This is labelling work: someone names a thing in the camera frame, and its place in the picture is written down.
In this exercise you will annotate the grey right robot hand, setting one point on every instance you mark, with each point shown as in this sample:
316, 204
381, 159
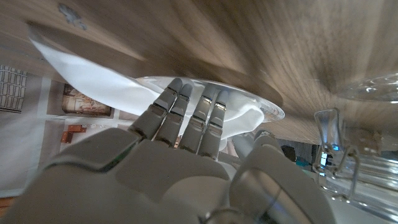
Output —
149, 186

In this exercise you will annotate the white cloth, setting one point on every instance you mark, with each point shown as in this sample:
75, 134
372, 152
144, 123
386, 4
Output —
93, 81

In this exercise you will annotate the white plastic plate gold rim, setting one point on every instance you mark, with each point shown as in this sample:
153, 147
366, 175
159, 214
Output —
270, 112

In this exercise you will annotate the clear glass jar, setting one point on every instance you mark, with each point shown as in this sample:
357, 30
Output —
373, 183

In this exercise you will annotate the printed bookshelf backdrop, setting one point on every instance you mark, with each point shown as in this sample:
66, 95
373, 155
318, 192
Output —
25, 140

